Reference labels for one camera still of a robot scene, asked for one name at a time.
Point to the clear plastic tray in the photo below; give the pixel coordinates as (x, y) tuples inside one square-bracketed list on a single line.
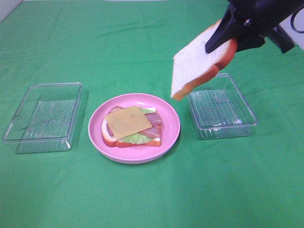
[(46, 119), (219, 109)]

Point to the left clear plastic tray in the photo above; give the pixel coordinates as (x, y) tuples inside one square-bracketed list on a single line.
[(46, 119)]

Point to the green table cloth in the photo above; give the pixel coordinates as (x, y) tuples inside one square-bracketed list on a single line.
[(115, 48)]

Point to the right clear plastic tray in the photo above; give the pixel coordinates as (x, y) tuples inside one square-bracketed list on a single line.
[(219, 109)]

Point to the green lettuce leaf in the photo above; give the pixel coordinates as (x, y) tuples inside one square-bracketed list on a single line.
[(138, 138)]

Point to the bread slice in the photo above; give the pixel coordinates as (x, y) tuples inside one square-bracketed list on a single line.
[(112, 142), (193, 66)]

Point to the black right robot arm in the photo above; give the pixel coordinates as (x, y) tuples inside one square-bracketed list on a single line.
[(250, 21)]

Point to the pink round plate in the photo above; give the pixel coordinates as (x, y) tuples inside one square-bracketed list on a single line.
[(141, 153)]

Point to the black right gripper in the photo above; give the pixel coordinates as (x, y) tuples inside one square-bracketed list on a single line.
[(259, 19)]

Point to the yellow cheese slice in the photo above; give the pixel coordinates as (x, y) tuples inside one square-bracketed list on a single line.
[(127, 121)]

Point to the bacon strip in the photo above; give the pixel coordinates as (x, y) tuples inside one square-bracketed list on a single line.
[(152, 132), (154, 119)]

